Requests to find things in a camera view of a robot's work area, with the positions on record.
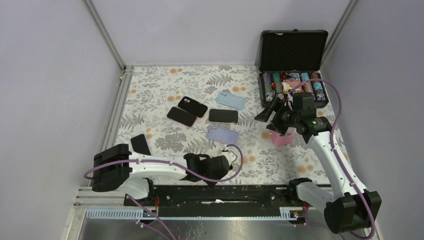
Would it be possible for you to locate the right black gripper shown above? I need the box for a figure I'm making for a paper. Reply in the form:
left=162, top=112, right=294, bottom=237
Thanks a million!
left=254, top=96, right=301, bottom=136

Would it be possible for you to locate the lilac phone case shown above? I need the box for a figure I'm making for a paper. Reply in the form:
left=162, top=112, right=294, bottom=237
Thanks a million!
left=206, top=125, right=239, bottom=145

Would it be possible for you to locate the light blue phone case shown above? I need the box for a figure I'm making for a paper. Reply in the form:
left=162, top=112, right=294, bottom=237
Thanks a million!
left=215, top=91, right=246, bottom=110

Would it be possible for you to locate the black phone case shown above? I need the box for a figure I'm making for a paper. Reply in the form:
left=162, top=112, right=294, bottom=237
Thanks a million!
left=177, top=96, right=208, bottom=118

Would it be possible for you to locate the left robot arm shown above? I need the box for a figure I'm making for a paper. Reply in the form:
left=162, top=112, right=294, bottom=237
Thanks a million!
left=84, top=143, right=238, bottom=206

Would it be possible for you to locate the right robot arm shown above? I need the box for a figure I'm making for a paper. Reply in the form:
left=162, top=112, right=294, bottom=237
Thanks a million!
left=254, top=92, right=382, bottom=240

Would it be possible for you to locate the black poker chip case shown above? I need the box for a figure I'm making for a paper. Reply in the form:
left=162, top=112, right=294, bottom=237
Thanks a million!
left=258, top=29, right=329, bottom=107

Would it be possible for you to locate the pink box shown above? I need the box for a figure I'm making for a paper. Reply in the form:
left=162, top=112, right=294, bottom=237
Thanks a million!
left=269, top=127, right=296, bottom=146

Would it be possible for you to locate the playing cards deck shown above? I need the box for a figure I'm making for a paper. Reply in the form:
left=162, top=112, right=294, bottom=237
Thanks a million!
left=281, top=80, right=301, bottom=94

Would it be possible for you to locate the floral tablecloth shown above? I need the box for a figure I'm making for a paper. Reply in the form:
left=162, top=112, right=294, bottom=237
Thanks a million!
left=115, top=65, right=329, bottom=185

